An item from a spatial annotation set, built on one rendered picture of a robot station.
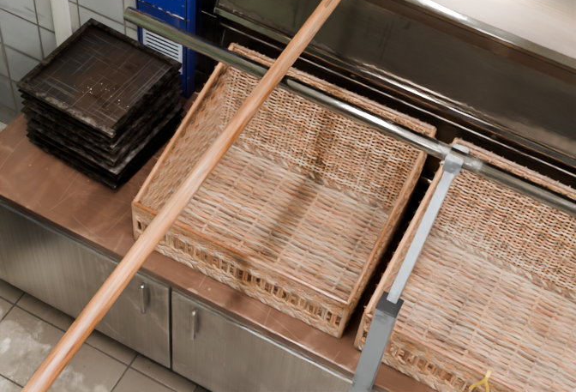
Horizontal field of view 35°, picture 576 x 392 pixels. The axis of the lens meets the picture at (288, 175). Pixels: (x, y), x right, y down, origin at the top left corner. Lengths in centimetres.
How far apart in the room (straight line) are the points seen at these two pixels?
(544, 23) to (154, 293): 112
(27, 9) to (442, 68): 126
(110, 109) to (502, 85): 90
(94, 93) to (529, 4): 102
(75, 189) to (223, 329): 51
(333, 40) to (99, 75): 57
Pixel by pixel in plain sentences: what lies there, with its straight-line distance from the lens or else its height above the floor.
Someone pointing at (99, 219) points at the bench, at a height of 58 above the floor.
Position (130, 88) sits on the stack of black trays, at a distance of 227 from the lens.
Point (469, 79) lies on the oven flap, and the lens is 210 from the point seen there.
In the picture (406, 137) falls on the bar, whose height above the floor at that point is 117.
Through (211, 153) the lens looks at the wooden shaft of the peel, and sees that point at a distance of 161.
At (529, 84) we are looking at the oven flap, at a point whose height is 105.
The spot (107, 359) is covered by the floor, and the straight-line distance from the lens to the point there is 276.
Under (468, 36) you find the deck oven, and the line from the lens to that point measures 203.
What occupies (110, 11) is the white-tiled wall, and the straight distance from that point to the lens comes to 256.
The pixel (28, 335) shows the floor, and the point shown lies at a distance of 282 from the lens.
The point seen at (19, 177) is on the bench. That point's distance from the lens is 241.
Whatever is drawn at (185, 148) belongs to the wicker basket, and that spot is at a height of 69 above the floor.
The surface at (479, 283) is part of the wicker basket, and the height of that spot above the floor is 59.
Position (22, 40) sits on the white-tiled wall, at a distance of 291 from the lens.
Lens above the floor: 245
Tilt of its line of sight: 51 degrees down
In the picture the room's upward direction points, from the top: 8 degrees clockwise
